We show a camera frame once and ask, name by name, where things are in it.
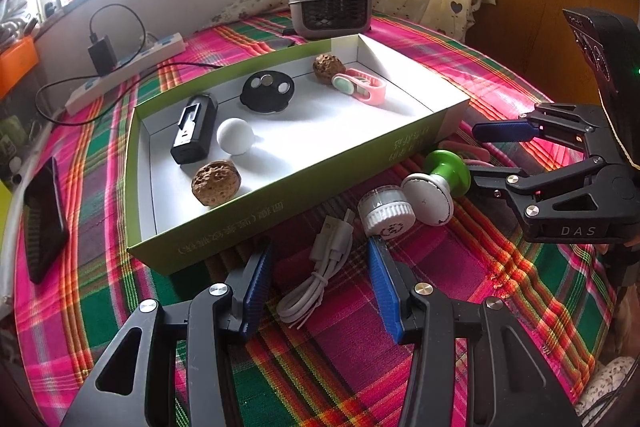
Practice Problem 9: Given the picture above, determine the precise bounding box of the black smartphone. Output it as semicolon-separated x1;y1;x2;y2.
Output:
22;155;71;285

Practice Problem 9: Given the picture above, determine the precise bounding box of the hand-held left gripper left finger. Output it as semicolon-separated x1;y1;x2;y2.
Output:
60;239;275;427

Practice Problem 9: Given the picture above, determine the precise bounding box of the brown walnut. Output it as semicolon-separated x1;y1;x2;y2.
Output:
313;53;347;82
191;159;244;208

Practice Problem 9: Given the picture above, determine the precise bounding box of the black power adapter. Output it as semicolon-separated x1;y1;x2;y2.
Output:
88;36;117;75

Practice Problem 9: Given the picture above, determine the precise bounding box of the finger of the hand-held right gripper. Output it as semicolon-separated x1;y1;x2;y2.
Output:
472;102;608;148
467;154;618;220

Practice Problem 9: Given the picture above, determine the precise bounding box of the white and green stamper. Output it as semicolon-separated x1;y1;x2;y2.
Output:
401;149;472;228

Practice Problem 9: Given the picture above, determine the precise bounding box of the orange tray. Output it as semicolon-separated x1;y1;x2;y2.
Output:
0;34;41;98

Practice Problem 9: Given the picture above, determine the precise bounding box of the green and white cardboard box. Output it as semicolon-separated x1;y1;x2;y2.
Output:
124;33;471;277

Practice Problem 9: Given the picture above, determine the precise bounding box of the white power strip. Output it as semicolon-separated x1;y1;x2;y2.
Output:
65;32;185;116

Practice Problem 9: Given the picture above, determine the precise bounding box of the brown wooden cabinet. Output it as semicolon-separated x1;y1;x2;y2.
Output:
465;0;640;108

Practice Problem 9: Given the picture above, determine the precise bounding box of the black round disc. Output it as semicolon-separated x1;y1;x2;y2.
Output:
240;71;296;115

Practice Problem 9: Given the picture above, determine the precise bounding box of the pink clip with green pad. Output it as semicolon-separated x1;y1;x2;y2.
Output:
331;68;387;106

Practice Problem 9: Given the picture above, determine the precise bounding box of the black rectangular charger device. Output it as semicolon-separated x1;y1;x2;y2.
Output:
170;92;219;165

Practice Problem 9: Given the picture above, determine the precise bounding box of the white round brush head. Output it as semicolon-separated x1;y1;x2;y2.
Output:
357;187;417;240

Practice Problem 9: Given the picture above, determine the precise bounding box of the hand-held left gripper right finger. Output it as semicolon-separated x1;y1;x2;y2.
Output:
366;237;583;427

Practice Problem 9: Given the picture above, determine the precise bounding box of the pink plaid tablecloth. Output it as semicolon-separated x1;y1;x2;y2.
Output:
12;9;618;427

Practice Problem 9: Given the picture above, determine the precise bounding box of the white round ball gadget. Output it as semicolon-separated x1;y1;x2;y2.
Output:
216;118;257;156

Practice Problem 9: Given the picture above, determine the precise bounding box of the white cable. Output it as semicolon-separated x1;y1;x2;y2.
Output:
276;209;356;330

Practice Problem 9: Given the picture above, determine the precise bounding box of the floral patterned cloth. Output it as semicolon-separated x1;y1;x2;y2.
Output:
582;356;637;413

